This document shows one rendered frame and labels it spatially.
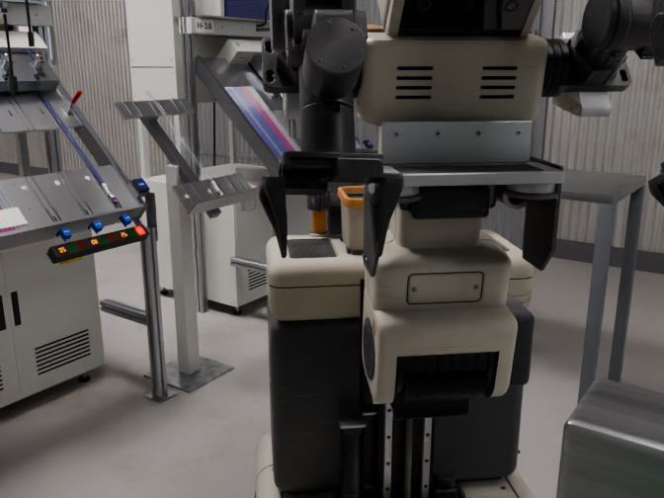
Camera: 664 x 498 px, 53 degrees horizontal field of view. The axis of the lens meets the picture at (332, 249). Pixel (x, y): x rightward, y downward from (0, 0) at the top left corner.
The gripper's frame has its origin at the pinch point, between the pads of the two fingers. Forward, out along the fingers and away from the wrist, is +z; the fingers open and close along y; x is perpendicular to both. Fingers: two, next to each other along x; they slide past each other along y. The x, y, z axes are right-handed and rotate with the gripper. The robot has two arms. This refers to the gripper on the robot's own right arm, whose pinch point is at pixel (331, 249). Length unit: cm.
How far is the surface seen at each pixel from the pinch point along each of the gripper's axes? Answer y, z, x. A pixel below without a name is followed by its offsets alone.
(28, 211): -63, -38, 136
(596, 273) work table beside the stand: 108, -17, 121
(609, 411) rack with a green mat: -3, 14, -50
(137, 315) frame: -36, -12, 182
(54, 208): -57, -40, 140
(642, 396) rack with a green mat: -2, 14, -49
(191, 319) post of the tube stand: -17, -12, 196
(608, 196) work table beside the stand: 107, -39, 109
